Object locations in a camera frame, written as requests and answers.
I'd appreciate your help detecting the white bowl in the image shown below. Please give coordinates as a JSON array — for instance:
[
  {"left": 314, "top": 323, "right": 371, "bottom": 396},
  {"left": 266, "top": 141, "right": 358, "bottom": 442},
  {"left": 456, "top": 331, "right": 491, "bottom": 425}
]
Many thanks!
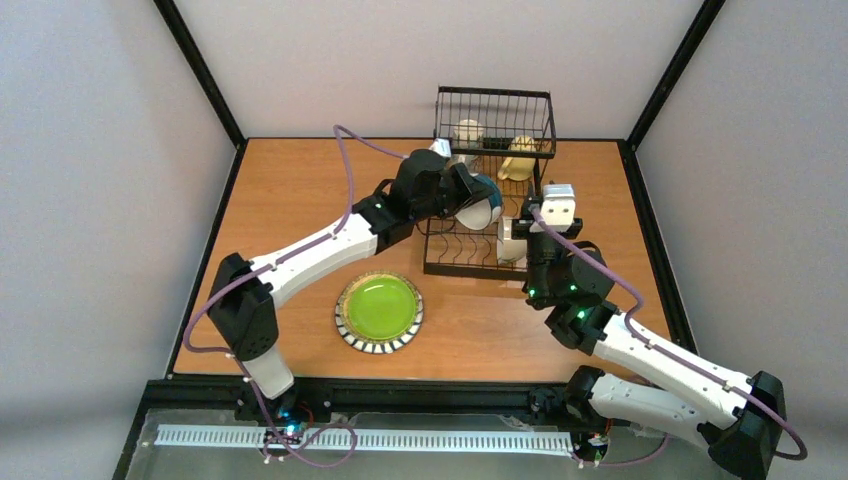
[
  {"left": 455, "top": 173, "right": 503, "bottom": 231},
  {"left": 496, "top": 215, "right": 527, "bottom": 265}
]

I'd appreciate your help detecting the tall patterned ceramic cup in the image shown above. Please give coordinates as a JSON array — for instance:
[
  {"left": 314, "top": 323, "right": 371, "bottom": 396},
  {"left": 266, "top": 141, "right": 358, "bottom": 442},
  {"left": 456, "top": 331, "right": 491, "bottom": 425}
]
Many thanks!
[{"left": 452, "top": 119, "right": 485, "bottom": 166}]

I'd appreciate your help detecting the yellow ceramic mug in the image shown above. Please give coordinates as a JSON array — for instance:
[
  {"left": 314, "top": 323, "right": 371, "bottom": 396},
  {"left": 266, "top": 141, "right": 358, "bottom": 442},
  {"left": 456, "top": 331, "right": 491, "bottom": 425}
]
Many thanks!
[{"left": 497, "top": 136, "right": 537, "bottom": 182}]

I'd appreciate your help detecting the black wire dish rack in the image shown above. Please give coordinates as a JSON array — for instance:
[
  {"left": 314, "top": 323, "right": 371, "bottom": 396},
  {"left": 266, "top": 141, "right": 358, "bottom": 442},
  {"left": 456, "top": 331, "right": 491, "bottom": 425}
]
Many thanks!
[{"left": 423, "top": 86, "right": 556, "bottom": 280}]

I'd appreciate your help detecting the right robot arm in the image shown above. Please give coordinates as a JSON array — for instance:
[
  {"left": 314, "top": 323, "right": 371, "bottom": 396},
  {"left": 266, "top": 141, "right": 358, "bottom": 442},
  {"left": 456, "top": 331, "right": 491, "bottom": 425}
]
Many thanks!
[{"left": 518, "top": 225, "right": 788, "bottom": 479}]

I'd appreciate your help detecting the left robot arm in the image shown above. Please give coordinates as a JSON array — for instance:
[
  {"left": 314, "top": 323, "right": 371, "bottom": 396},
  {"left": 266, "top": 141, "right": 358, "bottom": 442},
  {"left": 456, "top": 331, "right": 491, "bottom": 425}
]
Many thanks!
[{"left": 204, "top": 149, "right": 499, "bottom": 399}]

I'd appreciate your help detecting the green plate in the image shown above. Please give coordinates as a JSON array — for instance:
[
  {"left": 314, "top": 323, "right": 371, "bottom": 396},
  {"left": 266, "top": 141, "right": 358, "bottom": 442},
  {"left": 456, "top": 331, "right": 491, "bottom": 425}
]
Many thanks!
[{"left": 341, "top": 273, "right": 419, "bottom": 342}]

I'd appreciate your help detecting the striped plate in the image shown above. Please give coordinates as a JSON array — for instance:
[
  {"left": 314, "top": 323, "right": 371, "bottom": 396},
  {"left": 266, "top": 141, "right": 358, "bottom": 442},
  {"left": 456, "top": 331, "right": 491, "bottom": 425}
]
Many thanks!
[{"left": 334, "top": 271, "right": 424, "bottom": 355}]

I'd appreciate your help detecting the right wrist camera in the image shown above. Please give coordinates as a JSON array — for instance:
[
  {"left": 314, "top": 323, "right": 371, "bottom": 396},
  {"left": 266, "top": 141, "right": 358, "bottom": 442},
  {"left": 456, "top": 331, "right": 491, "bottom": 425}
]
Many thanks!
[{"left": 528, "top": 184, "right": 580, "bottom": 238}]

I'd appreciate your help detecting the white cable duct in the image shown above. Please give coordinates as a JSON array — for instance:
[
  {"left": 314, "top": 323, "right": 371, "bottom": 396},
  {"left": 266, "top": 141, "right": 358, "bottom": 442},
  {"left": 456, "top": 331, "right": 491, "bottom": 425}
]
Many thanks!
[{"left": 153, "top": 424, "right": 573, "bottom": 457}]

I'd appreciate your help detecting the black enclosure frame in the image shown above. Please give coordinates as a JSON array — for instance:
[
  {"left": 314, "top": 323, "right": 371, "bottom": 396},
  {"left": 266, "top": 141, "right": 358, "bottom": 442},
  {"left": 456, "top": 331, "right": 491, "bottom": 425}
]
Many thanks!
[{"left": 112, "top": 0, "right": 757, "bottom": 480}]

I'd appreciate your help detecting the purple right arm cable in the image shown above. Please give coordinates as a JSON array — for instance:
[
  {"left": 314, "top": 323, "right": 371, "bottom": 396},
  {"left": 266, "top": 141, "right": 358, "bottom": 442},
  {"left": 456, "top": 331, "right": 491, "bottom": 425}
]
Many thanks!
[{"left": 529, "top": 208, "right": 810, "bottom": 469}]

